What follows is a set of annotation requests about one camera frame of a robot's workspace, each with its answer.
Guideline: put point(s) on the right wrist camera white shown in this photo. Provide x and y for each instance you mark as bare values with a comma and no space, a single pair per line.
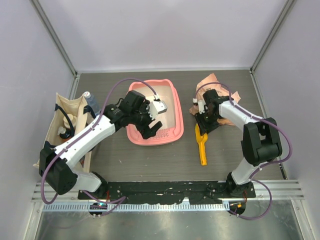
198,106

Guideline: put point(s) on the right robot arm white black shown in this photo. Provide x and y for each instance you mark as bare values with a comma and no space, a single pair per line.
260,142

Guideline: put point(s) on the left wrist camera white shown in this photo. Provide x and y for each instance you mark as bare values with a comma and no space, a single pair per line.
156,107

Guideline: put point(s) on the beige canvas tote bag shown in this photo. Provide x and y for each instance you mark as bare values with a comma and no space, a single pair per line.
63,106

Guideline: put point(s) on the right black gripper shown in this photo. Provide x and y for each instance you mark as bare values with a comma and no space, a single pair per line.
204,127

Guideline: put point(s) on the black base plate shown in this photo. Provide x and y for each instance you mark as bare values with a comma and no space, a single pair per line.
173,192

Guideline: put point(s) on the yellow plastic scoop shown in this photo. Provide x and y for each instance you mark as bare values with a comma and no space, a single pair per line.
201,141

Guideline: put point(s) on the aluminium rail frame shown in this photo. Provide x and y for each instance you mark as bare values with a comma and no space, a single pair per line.
77,201

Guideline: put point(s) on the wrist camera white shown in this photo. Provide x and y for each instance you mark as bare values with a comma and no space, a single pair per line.
198,106
156,107

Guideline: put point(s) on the dark bottle white pump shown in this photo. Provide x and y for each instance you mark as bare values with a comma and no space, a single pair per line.
64,133

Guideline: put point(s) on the clear plastic water bottle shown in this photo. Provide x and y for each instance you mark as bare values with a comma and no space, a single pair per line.
92,102

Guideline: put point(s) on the beige wooden item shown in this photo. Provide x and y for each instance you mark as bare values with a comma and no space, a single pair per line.
70,119

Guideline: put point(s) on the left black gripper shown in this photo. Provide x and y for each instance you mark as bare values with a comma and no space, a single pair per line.
145,132

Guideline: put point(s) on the pink litter box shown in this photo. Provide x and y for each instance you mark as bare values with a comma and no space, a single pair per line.
172,120

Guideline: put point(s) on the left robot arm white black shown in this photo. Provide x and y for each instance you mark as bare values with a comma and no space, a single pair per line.
57,164

